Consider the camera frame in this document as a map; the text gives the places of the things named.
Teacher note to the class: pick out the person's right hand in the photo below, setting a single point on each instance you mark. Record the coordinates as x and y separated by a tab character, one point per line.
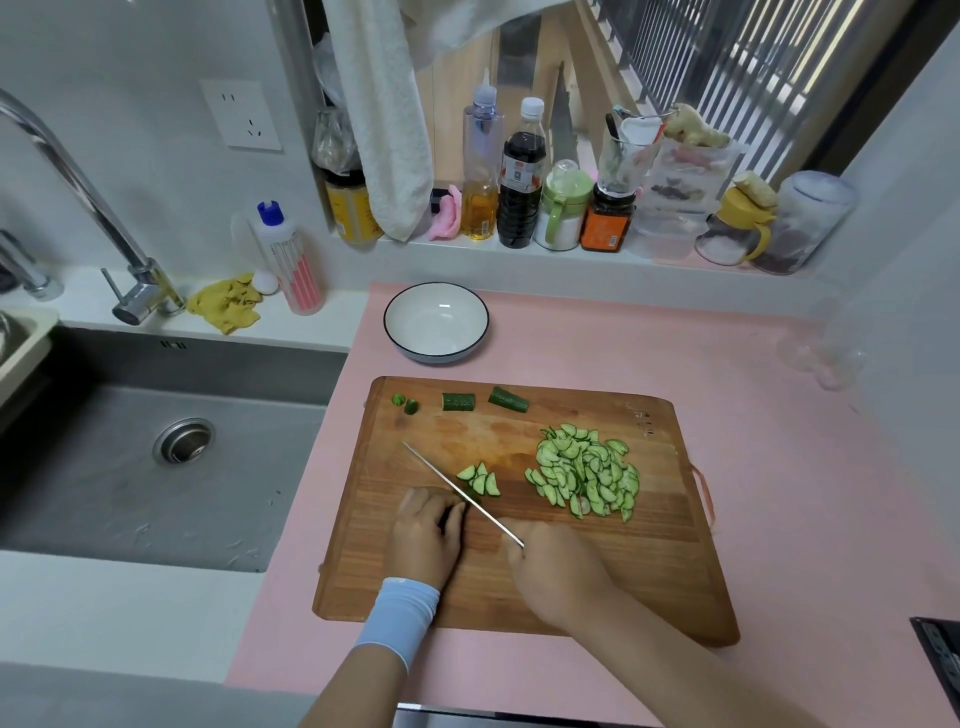
559	577

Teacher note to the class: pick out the person's left hand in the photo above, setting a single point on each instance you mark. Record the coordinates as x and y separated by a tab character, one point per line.
420	544

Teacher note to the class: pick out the person's right fingers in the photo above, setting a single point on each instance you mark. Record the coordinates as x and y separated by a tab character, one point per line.
517	544

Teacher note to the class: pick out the person's left thumb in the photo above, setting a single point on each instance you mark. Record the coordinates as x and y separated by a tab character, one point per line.
457	529

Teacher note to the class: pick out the steel kitchen knife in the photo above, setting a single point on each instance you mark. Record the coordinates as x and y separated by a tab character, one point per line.
457	487

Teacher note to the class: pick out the person's right forearm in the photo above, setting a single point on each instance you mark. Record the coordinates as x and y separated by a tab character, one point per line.
675	675

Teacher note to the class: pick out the person's left forearm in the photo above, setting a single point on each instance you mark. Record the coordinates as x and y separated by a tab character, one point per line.
345	697

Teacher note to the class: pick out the wooden cutting board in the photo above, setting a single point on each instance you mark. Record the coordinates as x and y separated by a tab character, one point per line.
487	585

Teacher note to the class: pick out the half-moon cucumber slice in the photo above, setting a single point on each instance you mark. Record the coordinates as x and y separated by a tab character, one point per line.
493	486
466	473
480	482

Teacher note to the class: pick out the pile of cucumber slices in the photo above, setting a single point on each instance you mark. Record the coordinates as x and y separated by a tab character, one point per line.
583	472

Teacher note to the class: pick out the light blue wrist sleeve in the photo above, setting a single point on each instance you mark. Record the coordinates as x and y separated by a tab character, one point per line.
397	615

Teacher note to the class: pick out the dark green cucumber chunk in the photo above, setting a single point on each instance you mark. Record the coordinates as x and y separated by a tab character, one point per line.
458	402
508	400

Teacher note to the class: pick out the white bowl with dark rim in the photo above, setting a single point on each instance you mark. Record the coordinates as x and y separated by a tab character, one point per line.
436	322

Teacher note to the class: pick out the pink counter mat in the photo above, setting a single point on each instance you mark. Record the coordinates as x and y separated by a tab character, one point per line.
787	487

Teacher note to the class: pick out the round sink drain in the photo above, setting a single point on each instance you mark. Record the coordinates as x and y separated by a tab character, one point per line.
184	441

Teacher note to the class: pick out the pink rubber glove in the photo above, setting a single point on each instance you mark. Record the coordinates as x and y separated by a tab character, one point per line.
447	217

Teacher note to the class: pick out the small white round object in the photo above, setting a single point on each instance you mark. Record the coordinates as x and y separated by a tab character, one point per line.
265	283

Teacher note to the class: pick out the dish soap bottle blue cap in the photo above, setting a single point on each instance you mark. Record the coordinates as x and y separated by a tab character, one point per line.
292	262

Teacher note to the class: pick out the yellow dish cloth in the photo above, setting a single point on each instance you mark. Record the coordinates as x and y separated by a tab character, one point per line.
223	304

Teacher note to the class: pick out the orange label sauce jar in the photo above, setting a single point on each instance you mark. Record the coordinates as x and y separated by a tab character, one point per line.
606	225

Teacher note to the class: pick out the green lidded seasoning jar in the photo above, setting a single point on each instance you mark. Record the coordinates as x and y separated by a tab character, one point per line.
562	210

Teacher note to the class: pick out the yellow jar in plastic bag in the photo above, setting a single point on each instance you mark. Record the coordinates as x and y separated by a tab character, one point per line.
349	202

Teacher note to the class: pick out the dark soy sauce bottle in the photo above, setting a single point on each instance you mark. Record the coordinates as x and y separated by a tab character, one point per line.
521	187

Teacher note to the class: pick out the clear cooking oil bottle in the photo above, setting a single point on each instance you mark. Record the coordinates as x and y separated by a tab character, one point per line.
481	172

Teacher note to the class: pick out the stainless steel sink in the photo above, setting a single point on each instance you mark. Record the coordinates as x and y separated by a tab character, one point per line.
90	495

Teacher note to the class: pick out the clear plastic storage container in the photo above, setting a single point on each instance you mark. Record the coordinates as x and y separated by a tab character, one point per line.
679	202

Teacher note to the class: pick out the yellow lidded glass jar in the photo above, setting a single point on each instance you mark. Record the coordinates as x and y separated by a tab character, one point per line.
731	232

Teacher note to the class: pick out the clear cup with utensils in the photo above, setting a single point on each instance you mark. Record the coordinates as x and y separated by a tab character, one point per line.
626	161

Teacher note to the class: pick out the white hanging towel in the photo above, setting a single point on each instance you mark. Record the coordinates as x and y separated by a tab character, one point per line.
386	127

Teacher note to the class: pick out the small ginger root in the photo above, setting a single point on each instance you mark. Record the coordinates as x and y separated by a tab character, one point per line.
756	189

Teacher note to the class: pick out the clear jar with white lid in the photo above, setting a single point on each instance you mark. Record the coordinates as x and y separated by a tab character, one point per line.
806	221

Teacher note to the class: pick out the black stove top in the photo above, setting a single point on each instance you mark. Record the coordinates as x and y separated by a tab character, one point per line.
941	660

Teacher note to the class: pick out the large ginger root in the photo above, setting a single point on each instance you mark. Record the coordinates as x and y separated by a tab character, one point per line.
694	127

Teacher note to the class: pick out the beige dish tub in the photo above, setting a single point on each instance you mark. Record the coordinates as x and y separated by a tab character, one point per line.
22	345

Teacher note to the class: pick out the small chrome tap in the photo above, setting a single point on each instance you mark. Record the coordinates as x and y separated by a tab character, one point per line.
26	274

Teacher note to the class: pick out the tall chrome faucet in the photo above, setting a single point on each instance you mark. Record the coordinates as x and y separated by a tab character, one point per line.
82	191

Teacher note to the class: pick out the white hanging cloth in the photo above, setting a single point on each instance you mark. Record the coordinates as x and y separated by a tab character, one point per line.
465	22

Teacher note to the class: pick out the metal window grille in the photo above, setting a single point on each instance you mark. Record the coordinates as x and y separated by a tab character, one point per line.
720	60

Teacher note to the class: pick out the white wall socket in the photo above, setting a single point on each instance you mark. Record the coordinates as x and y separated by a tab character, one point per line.
241	115

